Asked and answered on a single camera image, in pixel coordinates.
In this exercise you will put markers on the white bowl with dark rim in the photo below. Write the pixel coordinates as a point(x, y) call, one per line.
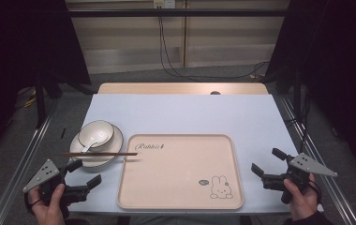
point(102, 129)

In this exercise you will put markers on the light blue table mat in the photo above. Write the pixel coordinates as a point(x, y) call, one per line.
point(182, 114)

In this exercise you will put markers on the black stand leg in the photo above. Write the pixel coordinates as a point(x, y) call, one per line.
point(40, 100)

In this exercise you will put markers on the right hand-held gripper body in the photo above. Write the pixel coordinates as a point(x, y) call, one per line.
point(310, 165)

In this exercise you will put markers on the person's left hand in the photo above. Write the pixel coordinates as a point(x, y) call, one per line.
point(49, 214)

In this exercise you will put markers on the beige tray with rabbit print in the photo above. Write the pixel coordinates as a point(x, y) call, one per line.
point(179, 175)

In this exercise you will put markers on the black curtain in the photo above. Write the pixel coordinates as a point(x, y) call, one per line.
point(26, 40)
point(338, 62)

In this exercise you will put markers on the black horizontal bar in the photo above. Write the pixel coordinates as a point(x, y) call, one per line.
point(179, 12)

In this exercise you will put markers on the small black stick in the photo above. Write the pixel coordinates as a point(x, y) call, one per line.
point(63, 133)

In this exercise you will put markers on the white ceramic spoon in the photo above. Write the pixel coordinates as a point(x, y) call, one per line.
point(93, 142)

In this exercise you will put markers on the aluminium frame rail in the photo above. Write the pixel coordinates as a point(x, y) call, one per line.
point(332, 187)
point(20, 162)

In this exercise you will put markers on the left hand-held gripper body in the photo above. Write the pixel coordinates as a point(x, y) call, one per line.
point(43, 175)

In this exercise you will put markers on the dark brown chopstick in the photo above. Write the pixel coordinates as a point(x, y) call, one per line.
point(110, 154)
point(104, 153)

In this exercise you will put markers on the white wall socket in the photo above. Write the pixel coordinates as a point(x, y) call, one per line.
point(164, 3)

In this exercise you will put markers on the white plate with dark rim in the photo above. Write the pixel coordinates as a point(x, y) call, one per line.
point(116, 140)

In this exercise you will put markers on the person's right hand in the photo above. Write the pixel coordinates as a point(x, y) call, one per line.
point(304, 201)

